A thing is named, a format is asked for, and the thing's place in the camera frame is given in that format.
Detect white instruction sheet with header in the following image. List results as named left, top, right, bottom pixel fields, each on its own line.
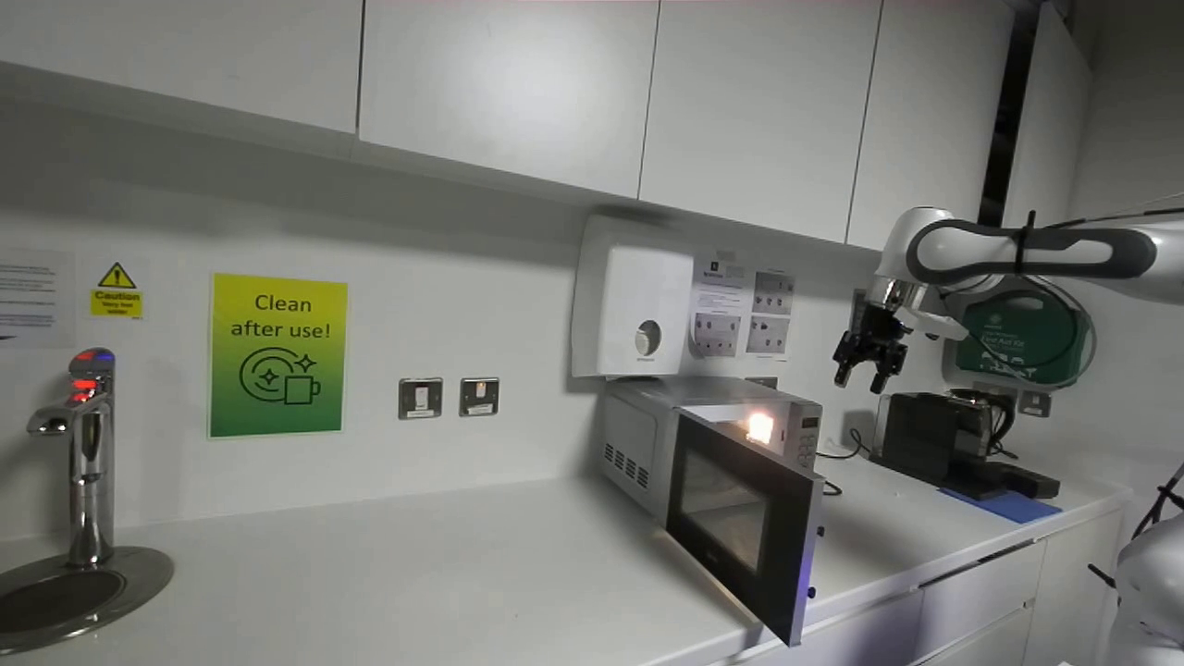
left=684, top=249, right=760, bottom=363

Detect steel double wall socket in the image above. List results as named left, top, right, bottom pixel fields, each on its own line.
left=842, top=407, right=886, bottom=455

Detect black flat base plate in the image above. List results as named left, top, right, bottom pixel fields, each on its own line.
left=974, top=455, right=1065, bottom=504

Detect chrome hot water tap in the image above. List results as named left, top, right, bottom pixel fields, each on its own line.
left=25, top=344, right=123, bottom=572

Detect double wall power socket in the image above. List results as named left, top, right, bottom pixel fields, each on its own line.
left=395, top=375, right=448, bottom=427

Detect steel wall switch plate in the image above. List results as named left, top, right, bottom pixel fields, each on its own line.
left=457, top=375, right=506, bottom=423

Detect black microwave power cable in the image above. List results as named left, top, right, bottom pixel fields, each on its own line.
left=816, top=439, right=859, bottom=504

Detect white instruction sheet two pictures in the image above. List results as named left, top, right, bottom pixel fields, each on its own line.
left=743, top=265, right=801, bottom=359

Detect white wall cabinet door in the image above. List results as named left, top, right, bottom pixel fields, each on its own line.
left=354, top=0, right=666, bottom=203
left=637, top=0, right=887, bottom=249
left=0, top=0, right=369, bottom=136
left=844, top=0, right=1025, bottom=272

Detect white paper towel dispenser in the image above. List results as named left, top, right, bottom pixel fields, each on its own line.
left=567, top=238, right=699, bottom=386

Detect white base cabinets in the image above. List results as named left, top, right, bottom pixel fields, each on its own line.
left=723, top=508, right=1128, bottom=666

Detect white text notice paper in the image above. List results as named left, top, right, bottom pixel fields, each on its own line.
left=0, top=249, right=77, bottom=353

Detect green clean after use poster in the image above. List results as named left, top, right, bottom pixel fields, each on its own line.
left=206, top=270, right=353, bottom=439

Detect round metal drip tray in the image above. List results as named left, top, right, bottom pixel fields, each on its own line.
left=0, top=544, right=178, bottom=660

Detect blue mat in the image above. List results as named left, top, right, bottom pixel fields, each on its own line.
left=945, top=485, right=1065, bottom=528

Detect black coffee machine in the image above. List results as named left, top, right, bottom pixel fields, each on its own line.
left=877, top=388, right=995, bottom=487

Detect white wall cabinet end panel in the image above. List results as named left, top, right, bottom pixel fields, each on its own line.
left=991, top=0, right=1099, bottom=250

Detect yellow warning sign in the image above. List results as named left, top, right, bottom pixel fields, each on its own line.
left=86, top=256, right=148, bottom=327

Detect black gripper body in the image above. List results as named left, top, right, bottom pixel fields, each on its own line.
left=849, top=300, right=917, bottom=359

